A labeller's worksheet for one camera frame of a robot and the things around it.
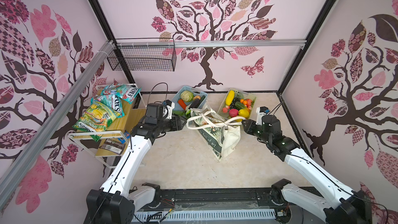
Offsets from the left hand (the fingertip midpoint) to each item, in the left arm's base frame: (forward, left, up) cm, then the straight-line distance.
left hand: (182, 124), depth 77 cm
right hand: (+3, -32, 0) cm, 33 cm away
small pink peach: (+23, -26, -18) cm, 39 cm away
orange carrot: (+30, +5, -19) cm, 36 cm away
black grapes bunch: (+27, -32, -17) cm, 45 cm away
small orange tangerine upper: (+31, -39, -17) cm, 52 cm away
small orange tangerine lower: (+28, -41, -16) cm, 52 cm away
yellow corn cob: (+31, -30, -13) cm, 45 cm away
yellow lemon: (+17, -37, -13) cm, 43 cm away
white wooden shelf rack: (+14, +42, +11) cm, 46 cm away
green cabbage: (+33, +1, -15) cm, 36 cm away
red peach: (+29, -44, -16) cm, 55 cm away
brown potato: (+33, -7, -15) cm, 36 cm away
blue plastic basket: (+29, +9, -20) cm, 36 cm away
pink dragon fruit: (+18, -31, -15) cm, 39 cm away
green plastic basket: (+26, -34, -14) cm, 46 cm away
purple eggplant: (+25, -5, -14) cm, 29 cm away
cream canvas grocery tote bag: (-2, -20, -7) cm, 21 cm away
